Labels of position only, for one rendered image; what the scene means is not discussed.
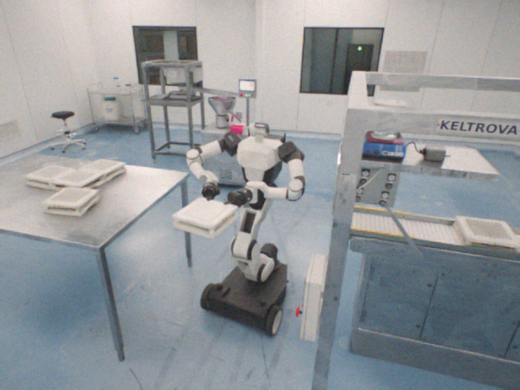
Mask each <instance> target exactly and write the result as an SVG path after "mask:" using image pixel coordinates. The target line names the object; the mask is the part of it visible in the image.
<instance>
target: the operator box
mask: <svg viewBox="0 0 520 390"><path fill-rule="evenodd" d="M325 260H326V255H322V254H318V253H316V254H314V253H312V254H311V257H310V264H309V269H308V272H307V277H306V281H305V296H304V297H303V298H304V305H303V306H302V315H301V333H300V339H301V340H310V341H315V339H316V335H318V333H319V322H320V315H321V309H322V303H323V299H321V298H323V290H324V281H325V275H326V269H327V263H325Z"/></svg>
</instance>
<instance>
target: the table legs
mask: <svg viewBox="0 0 520 390"><path fill-rule="evenodd" d="M180 188H181V199H182V209H183V208H185V207H186V206H188V205H189V197H188V185H187V180H185V181H184V182H183V183H182V184H181V185H180ZM184 242H185V253H186V258H188V267H192V266H193V265H192V244H191V232H186V231H184ZM93 253H94V254H95V257H96V261H97V268H98V272H99V277H100V281H101V285H102V292H103V297H104V302H105V305H106V312H107V313H108V317H109V322H110V329H111V333H112V337H113V341H114V346H115V349H116V351H117V355H118V359H119V362H123V361H124V360H125V356H124V342H123V337H122V333H121V328H120V324H119V319H118V315H117V311H116V306H115V299H114V293H113V289H112V284H111V277H110V272H109V268H108V264H107V259H106V255H105V251H104V249H103V250H102V252H101V253H98V252H93Z"/></svg>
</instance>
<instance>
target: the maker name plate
mask: <svg viewBox="0 0 520 390"><path fill-rule="evenodd" d="M435 133H447V134H457V135H469V136H481V137H503V138H513V139H519V138H520V122H514V121H501V120H489V119H463V118H451V117H437V120H436V124H435Z"/></svg>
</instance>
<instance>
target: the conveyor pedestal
mask: <svg viewBox="0 0 520 390"><path fill-rule="evenodd" d="M486 274H487V273H481V272H475V271H470V270H465V269H460V268H454V267H449V266H438V265H432V264H427V263H421V262H411V260H405V259H399V258H390V257H385V261H381V260H376V255H374V254H367V253H364V254H363V258H362V267H360V272H359V277H358V282H357V291H356V297H355V302H354V307H353V332H352V348H351V353H353V354H357V355H362V356H365V357H369V358H376V359H379V360H384V361H388V362H392V363H396V364H399V365H403V366H410V367H414V368H418V369H423V370H426V371H430V372H434V373H438V374H442V375H449V376H453V377H457V378H461V379H464V380H468V381H473V382H476V383H480V384H487V385H491V386H492V387H496V388H503V389H507V390H520V278H514V277H508V276H503V275H502V276H499V275H497V276H496V279H489V278H485V277H486Z"/></svg>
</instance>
